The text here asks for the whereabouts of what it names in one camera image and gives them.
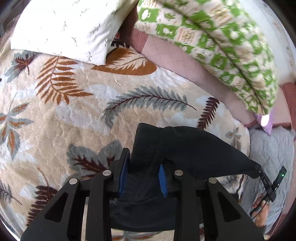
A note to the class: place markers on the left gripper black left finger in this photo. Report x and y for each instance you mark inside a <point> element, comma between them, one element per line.
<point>62,217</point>

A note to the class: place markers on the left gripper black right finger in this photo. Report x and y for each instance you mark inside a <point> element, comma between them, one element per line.
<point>207,202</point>

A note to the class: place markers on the black pants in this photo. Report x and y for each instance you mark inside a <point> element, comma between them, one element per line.
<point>142,207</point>

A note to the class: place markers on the person's right hand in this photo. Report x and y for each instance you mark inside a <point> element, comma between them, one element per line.
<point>260,217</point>

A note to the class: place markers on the grey quilted blanket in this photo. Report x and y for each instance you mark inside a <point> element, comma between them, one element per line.
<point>272,152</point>

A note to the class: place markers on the purple floral pillow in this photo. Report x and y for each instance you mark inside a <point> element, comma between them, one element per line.
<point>266,121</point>

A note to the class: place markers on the leaf-patterned plush blanket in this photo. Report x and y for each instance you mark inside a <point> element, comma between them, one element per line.
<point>61,118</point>

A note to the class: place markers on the green patterned folded quilt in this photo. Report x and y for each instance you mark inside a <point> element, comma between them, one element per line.
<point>224,39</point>

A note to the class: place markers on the pink quilted bed sheet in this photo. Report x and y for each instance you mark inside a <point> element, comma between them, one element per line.
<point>171,57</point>

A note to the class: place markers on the white pillow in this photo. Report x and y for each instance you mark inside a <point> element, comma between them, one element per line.
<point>78,30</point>

